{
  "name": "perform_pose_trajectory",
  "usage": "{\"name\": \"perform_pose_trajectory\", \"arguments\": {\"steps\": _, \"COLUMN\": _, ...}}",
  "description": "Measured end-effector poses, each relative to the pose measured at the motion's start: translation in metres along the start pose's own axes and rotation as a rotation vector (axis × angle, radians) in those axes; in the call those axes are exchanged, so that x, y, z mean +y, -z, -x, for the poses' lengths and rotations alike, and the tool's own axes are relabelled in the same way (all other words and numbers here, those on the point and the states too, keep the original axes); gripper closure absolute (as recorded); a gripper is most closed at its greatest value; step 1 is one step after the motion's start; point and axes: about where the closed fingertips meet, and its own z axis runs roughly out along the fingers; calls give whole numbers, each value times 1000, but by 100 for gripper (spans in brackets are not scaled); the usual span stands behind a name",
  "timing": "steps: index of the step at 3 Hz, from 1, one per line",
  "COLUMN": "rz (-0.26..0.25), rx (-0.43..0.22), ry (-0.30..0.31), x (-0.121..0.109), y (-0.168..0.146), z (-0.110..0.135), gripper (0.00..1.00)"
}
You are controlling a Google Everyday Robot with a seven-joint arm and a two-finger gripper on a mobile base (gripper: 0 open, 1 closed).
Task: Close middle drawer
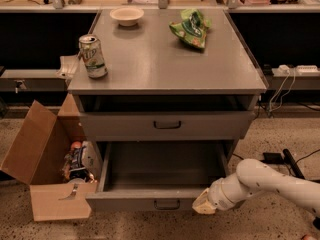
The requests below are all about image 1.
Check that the covered gripper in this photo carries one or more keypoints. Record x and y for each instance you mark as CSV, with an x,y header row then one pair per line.
x,y
217,194

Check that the grey drawer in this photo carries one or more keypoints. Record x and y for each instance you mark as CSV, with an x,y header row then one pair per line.
x,y
157,175
166,126

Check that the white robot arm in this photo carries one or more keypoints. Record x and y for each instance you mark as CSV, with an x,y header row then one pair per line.
x,y
253,178

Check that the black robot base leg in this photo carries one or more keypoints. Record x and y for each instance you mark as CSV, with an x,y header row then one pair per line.
x,y
288,158

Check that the grey top drawer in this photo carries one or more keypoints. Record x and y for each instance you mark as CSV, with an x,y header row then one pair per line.
x,y
166,126

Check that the grey drawer cabinet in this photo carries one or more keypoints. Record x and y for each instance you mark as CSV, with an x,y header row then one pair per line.
x,y
151,70

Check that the black power adapter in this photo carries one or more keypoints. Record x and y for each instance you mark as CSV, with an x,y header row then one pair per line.
x,y
273,158

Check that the packaged items in box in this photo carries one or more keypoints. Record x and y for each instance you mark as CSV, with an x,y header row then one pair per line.
x,y
82,162

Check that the white power strip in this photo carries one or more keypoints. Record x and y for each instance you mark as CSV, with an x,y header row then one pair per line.
x,y
307,69

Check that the open cardboard box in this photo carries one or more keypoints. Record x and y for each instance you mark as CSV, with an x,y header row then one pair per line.
x,y
37,157

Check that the green chip bag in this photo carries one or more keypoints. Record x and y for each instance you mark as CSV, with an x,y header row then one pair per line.
x,y
192,30

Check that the green white soda can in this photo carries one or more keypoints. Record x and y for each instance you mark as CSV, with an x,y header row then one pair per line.
x,y
91,53

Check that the white paper bowl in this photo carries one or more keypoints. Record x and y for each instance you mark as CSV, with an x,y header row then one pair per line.
x,y
127,16

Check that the grey metal side bench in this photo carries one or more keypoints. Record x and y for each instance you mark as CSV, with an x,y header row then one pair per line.
x,y
27,80

